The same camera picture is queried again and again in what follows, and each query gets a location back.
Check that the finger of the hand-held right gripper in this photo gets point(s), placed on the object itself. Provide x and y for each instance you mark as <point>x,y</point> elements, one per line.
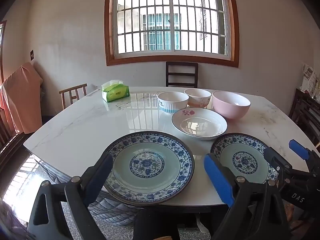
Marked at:
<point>275,160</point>
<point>298,150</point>

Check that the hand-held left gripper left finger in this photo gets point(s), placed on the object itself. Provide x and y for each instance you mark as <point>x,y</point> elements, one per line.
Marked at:
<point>100,177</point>

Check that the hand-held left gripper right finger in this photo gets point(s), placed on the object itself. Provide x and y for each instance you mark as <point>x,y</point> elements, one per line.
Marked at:
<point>217,180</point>

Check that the small blue floral plate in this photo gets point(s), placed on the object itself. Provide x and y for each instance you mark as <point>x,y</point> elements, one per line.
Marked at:
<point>242,160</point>

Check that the large blue floral plate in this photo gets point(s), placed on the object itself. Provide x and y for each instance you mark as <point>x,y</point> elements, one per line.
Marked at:
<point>150,165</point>

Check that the white plate with pink flower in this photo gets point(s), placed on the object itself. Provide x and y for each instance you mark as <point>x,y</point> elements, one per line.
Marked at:
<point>200,125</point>

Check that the pink bowl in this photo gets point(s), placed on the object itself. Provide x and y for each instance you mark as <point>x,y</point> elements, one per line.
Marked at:
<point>231,111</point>

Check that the grey quilted table base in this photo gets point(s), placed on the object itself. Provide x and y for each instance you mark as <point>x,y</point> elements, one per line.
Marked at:
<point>110,212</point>

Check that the dark carved wooden chair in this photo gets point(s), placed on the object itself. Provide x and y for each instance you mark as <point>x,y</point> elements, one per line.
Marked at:
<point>303,110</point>

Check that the stack of newspapers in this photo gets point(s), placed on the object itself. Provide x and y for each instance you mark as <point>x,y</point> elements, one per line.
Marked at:
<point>308,77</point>

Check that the white bowl with rabbit print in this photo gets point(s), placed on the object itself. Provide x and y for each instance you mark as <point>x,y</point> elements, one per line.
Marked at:
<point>197,101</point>

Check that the green tissue pack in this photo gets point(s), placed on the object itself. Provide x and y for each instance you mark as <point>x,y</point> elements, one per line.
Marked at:
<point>116,93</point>

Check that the white bowl with blue stripes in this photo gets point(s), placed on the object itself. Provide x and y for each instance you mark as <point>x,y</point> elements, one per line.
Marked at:
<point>172,106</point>

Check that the light wooden chair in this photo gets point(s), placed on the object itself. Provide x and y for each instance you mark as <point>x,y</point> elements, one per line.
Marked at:
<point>72,87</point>

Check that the dark wooden bench chair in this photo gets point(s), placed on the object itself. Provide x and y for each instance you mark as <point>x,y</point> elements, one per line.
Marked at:
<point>7,140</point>

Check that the orange cloth cover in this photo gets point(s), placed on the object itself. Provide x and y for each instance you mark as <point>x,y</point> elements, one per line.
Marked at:
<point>22,100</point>

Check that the dark wooden slatted chair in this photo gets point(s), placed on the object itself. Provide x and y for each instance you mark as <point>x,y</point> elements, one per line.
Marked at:
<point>181,64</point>

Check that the dark wall plate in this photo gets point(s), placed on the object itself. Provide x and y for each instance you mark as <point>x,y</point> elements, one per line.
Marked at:
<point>32,55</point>

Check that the brown wooden door frame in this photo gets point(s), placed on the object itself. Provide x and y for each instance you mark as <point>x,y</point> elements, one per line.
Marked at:
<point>3,50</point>

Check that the barred window with wooden frame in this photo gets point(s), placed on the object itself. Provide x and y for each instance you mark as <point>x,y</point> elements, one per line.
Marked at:
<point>172,17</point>

